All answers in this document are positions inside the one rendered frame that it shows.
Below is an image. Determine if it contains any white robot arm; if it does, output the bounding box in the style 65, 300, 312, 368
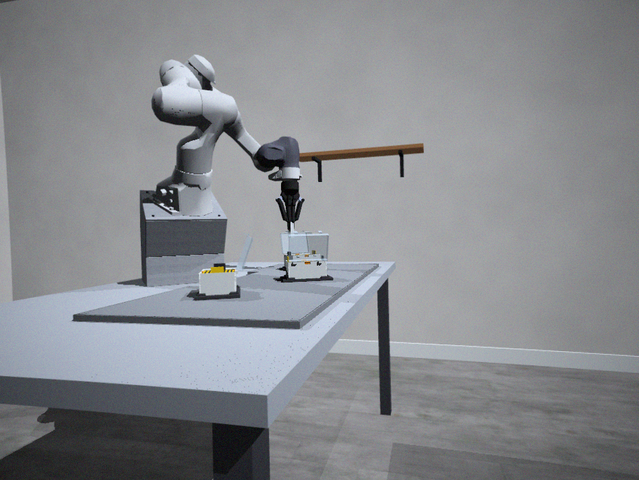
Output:
148, 55, 302, 216

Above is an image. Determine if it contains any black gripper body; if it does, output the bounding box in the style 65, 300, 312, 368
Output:
280, 181, 300, 204

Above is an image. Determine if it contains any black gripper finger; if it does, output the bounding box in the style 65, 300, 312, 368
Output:
276, 195, 293, 233
291, 195, 305, 230

